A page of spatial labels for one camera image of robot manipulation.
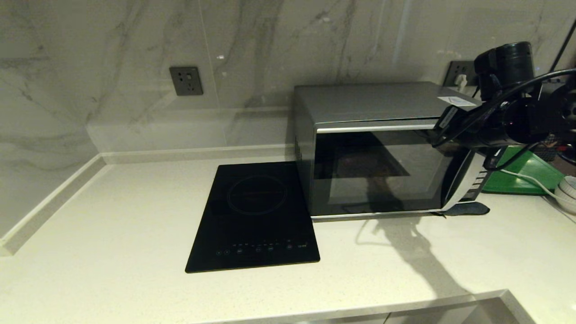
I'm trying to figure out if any grey single wall socket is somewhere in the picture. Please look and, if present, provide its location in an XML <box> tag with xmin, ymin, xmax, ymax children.
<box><xmin>170</xmin><ymin>66</ymin><xmax>204</xmax><ymax>96</ymax></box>

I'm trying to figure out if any silver microwave oven body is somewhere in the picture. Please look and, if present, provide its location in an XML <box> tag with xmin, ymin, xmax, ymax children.
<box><xmin>293</xmin><ymin>81</ymin><xmax>493</xmax><ymax>218</ymax></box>

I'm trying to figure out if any white power cable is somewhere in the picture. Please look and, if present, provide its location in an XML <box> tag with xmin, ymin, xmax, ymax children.
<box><xmin>499</xmin><ymin>168</ymin><xmax>576</xmax><ymax>224</ymax></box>

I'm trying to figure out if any grey double wall socket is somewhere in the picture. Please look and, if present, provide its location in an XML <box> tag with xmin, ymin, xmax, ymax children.
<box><xmin>445</xmin><ymin>60</ymin><xmax>478</xmax><ymax>87</ymax></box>

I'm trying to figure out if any dark cloth pad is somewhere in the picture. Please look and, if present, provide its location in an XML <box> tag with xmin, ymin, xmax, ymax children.
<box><xmin>434</xmin><ymin>202</ymin><xmax>491</xmax><ymax>218</ymax></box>

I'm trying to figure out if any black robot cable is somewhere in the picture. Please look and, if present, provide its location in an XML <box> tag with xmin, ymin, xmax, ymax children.
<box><xmin>432</xmin><ymin>67</ymin><xmax>576</xmax><ymax>171</ymax></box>

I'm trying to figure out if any black mesh basket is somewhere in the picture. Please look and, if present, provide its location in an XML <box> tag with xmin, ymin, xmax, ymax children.
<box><xmin>539</xmin><ymin>135</ymin><xmax>563</xmax><ymax>162</ymax></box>

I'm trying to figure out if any black induction cooktop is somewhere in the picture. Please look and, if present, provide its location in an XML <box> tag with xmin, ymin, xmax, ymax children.
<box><xmin>185</xmin><ymin>161</ymin><xmax>321</xmax><ymax>274</ymax></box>

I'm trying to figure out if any green cutting board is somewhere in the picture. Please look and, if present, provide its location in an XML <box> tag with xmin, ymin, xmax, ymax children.
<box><xmin>482</xmin><ymin>145</ymin><xmax>564</xmax><ymax>196</ymax></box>

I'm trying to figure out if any white sticker label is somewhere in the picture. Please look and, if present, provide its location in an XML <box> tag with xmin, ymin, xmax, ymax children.
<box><xmin>439</xmin><ymin>96</ymin><xmax>478</xmax><ymax>108</ymax></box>

